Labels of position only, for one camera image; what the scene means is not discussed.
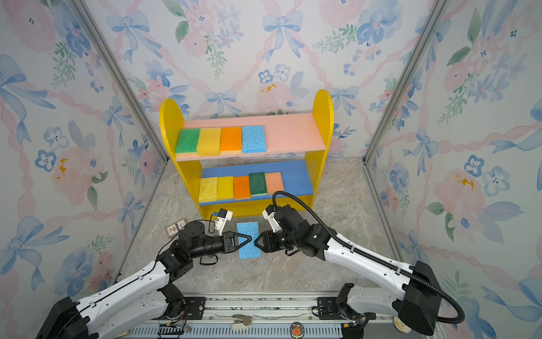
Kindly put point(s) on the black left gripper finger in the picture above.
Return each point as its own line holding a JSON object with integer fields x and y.
{"x": 234, "y": 238}
{"x": 243, "y": 248}

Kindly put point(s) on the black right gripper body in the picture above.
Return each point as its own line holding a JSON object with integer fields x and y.
{"x": 293, "y": 242}

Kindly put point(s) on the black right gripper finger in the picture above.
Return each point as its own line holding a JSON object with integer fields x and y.
{"x": 266, "y": 247}
{"x": 267, "y": 238}

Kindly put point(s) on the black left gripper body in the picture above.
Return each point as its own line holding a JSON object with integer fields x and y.
{"x": 217, "y": 245}

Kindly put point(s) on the light blue sponge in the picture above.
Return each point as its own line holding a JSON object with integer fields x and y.
{"x": 253, "y": 139}
{"x": 252, "y": 229}

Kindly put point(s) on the orange scrub sponge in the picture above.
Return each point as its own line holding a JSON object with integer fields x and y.
{"x": 242, "y": 190}

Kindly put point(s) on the yellow scrub sponge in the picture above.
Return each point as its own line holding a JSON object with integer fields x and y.
{"x": 225, "y": 188}

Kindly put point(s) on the porous yellow sponge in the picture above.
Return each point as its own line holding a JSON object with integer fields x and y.
{"x": 208, "y": 190}

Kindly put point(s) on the dark green scrub sponge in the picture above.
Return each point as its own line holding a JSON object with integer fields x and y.
{"x": 257, "y": 184}

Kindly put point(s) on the pink orange sponge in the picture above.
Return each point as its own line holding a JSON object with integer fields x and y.
{"x": 274, "y": 182}

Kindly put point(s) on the pale yellow sponge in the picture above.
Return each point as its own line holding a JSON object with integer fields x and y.
{"x": 231, "y": 140}

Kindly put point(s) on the bright green scrub sponge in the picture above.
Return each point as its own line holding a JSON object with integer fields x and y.
{"x": 187, "y": 142}

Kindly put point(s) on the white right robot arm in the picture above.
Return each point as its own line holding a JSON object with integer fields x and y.
{"x": 407, "y": 291}

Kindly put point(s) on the pink upper shelf board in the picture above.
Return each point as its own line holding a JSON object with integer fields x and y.
{"x": 287, "y": 133}

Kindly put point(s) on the small playing card box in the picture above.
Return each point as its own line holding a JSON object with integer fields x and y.
{"x": 173, "y": 229}

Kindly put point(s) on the round sticker badge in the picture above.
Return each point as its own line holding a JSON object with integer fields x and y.
{"x": 297, "y": 330}

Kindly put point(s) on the round beige disc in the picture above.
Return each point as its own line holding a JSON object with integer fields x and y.
{"x": 400, "y": 326}

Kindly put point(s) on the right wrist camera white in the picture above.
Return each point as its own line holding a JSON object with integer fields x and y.
{"x": 269, "y": 216}

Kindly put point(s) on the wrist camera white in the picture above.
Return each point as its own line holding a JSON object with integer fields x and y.
{"x": 269, "y": 216}
{"x": 221, "y": 219}

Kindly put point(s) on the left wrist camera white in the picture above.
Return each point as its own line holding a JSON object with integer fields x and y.
{"x": 221, "y": 219}

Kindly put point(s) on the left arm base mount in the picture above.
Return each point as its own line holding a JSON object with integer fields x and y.
{"x": 192, "y": 307}

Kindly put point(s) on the beige clip on rail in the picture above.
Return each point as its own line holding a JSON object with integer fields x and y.
{"x": 241, "y": 322}

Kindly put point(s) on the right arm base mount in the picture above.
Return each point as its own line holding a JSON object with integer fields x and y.
{"x": 336, "y": 308}

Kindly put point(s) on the yellow shelf unit frame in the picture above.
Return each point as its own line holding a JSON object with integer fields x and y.
{"x": 189, "y": 171}

